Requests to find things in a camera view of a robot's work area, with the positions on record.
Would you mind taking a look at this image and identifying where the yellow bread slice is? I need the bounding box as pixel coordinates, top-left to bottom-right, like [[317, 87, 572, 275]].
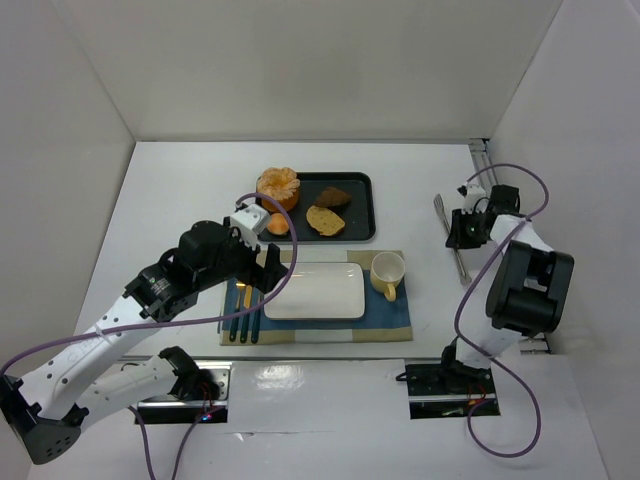
[[306, 206, 346, 237]]

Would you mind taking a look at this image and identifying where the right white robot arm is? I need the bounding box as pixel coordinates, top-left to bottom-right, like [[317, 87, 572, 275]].
[[441, 183, 574, 377]]

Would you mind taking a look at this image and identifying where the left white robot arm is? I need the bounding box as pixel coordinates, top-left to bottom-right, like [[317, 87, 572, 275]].
[[1, 210, 288, 465]]

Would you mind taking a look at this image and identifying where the small round bun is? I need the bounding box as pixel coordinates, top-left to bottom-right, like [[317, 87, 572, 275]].
[[267, 213, 290, 236]]

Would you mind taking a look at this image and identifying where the white rectangular plate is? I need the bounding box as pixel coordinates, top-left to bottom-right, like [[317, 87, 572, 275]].
[[264, 262, 365, 321]]

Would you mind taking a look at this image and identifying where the large orange sugared bun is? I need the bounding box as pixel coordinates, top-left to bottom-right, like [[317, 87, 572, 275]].
[[256, 167, 300, 211]]

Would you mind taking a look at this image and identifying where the brown chocolate croissant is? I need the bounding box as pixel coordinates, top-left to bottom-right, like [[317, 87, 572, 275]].
[[314, 187, 352, 208]]

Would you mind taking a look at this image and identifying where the yellow mug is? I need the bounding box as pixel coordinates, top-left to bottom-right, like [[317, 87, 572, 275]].
[[370, 251, 406, 302]]

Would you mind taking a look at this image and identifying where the black baking tray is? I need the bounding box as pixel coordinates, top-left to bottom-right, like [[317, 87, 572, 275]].
[[289, 172, 376, 243]]

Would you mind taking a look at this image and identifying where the gold knife green handle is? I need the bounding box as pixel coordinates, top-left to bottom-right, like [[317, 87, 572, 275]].
[[240, 286, 253, 344]]

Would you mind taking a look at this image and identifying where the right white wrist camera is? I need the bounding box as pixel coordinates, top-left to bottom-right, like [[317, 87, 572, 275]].
[[457, 183, 486, 214]]

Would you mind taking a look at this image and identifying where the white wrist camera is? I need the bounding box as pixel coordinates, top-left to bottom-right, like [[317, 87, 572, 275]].
[[457, 183, 486, 214], [229, 204, 270, 249]]

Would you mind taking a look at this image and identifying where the gold spoon green handle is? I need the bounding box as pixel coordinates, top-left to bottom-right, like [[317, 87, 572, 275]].
[[249, 290, 263, 344]]

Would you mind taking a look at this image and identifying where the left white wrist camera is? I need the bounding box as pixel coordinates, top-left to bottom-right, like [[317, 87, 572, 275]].
[[229, 204, 270, 249]]

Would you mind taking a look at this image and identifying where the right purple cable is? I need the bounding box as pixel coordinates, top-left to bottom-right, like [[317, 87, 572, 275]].
[[453, 163, 550, 457]]

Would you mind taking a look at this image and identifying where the purple cable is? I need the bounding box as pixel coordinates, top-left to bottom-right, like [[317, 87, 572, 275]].
[[453, 163, 550, 457], [0, 192, 300, 480]]

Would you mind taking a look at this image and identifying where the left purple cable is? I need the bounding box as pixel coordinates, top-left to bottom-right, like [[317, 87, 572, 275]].
[[0, 192, 300, 480]]

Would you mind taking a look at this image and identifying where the gold fork green handle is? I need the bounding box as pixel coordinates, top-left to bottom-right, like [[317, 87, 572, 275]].
[[229, 282, 245, 342]]

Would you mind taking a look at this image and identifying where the aluminium frame rail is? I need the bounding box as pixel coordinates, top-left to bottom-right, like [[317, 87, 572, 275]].
[[469, 138, 499, 190]]

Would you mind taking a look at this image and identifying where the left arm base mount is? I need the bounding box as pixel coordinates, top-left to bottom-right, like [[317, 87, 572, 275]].
[[136, 361, 231, 425]]

